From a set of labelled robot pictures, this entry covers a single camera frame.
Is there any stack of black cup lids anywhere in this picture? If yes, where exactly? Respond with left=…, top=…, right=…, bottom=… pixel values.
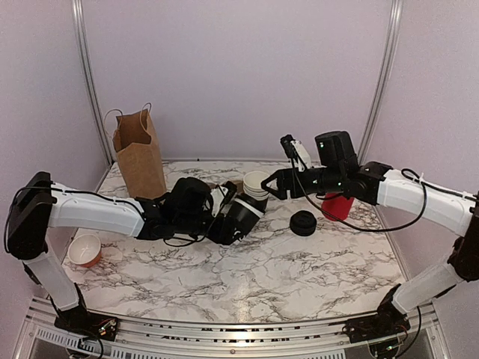
left=289, top=210, right=317, bottom=236

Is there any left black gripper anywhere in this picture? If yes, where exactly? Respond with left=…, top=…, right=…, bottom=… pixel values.
left=176, top=211, right=248, bottom=245

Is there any orange white bowl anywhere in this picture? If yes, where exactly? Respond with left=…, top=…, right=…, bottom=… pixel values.
left=67, top=234, right=102, bottom=268

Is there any far cardboard cup carrier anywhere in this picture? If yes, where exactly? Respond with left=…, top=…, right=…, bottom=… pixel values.
left=207, top=179, right=244, bottom=194

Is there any red cylindrical container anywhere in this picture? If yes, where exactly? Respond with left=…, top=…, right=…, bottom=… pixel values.
left=321, top=193, right=354, bottom=221

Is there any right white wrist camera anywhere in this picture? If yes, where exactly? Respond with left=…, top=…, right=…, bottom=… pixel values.
left=280, top=135, right=312, bottom=172

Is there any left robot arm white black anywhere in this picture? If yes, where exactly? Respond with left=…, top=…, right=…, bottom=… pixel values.
left=4, top=171, right=237, bottom=341

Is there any left aluminium frame post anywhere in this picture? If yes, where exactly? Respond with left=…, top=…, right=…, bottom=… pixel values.
left=70, top=0, right=113, bottom=165

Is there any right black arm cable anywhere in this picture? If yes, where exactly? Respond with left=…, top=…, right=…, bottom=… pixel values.
left=287, top=149, right=430, bottom=233

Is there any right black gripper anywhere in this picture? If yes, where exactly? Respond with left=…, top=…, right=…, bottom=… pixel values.
left=261, top=166, right=344, bottom=200

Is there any brown paper bag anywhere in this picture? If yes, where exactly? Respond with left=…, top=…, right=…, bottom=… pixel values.
left=108, top=102, right=167, bottom=199

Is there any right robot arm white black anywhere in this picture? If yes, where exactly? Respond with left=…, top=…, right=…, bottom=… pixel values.
left=260, top=131, right=478, bottom=343

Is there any aluminium frame post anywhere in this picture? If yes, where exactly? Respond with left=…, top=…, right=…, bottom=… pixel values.
left=358, top=0, right=403, bottom=163
left=70, top=0, right=113, bottom=165

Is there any right aluminium frame post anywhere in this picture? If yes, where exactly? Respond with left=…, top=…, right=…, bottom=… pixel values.
left=358, top=0, right=403, bottom=163

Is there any single black paper cup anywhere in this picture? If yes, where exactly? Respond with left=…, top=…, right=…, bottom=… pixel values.
left=228, top=197, right=264, bottom=240

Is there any stack of black paper cups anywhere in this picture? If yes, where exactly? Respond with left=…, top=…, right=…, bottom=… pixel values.
left=242, top=171, right=269, bottom=212

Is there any black cup lid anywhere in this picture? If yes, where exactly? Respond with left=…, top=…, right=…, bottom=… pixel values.
left=237, top=193, right=268, bottom=218

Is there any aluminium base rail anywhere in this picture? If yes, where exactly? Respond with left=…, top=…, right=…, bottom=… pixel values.
left=13, top=298, right=451, bottom=358

